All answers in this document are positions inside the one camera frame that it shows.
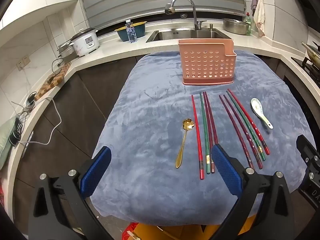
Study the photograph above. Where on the clear water bottle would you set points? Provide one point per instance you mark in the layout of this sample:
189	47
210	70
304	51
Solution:
130	32

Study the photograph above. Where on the wooden cutting board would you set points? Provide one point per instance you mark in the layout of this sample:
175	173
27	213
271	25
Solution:
53	80

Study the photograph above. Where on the yellow box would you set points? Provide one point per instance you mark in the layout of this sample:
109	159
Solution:
180	232

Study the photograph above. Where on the green chopstick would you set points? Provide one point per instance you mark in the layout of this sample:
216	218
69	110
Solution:
204	130
247	130

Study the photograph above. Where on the white ceramic spoon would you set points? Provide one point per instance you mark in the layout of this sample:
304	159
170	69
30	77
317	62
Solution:
257	106

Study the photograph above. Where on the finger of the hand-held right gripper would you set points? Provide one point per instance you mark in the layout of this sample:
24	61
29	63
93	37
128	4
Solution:
303	145

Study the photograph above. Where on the steel sink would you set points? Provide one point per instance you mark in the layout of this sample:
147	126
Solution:
175	35

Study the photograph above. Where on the dark red chopstick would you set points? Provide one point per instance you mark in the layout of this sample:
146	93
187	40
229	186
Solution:
212	125
208	130

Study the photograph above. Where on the green dish soap bottle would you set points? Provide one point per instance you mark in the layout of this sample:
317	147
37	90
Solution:
248	27

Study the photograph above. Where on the chrome faucet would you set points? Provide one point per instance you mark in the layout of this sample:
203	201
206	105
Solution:
197	17

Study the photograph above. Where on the white wall cabinet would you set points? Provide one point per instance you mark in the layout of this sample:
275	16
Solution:
37	0

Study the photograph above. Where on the sink soap dispenser knob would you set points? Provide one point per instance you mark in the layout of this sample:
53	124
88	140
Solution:
211	27

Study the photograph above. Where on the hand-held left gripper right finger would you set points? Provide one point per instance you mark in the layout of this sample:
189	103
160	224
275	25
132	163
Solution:
226	170

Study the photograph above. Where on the black gas stove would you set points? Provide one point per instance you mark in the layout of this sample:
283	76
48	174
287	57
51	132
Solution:
310	70

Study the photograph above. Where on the maroon chopstick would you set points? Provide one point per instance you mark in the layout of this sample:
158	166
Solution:
235	130
242	130

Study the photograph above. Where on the grey hanging towel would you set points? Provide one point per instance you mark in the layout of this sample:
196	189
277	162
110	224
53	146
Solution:
255	1

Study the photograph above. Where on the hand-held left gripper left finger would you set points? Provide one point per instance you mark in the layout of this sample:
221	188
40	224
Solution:
96	171

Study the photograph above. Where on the white wall socket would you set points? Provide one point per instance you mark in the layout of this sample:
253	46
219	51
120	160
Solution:
23	63

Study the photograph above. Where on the metal bowl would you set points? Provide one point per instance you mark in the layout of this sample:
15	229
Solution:
235	27

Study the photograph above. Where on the blue fleece blanket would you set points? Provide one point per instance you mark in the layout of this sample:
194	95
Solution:
150	105

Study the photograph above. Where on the gold flower spoon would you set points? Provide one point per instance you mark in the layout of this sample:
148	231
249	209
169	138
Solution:
188	124

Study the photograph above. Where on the black power adapter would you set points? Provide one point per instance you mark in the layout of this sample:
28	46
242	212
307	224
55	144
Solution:
31	100

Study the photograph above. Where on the white rice cooker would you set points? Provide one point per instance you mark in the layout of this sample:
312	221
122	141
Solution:
85	43

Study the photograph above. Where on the steel steamer pot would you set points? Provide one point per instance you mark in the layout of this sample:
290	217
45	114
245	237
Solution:
66	52

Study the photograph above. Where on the black striped object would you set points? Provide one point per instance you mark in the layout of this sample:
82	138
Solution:
15	132

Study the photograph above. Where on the green cushion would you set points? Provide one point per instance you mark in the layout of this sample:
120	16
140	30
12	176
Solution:
5	140

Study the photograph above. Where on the teal basin yellow rim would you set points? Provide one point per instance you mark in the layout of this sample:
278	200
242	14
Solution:
141	31

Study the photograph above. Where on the cream hanging towel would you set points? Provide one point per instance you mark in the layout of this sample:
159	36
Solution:
260	12

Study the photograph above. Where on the metal wok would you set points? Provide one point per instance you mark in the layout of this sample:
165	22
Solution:
313	55

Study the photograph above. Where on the pink perforated utensil holder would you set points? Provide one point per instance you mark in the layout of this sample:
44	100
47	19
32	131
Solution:
200	62

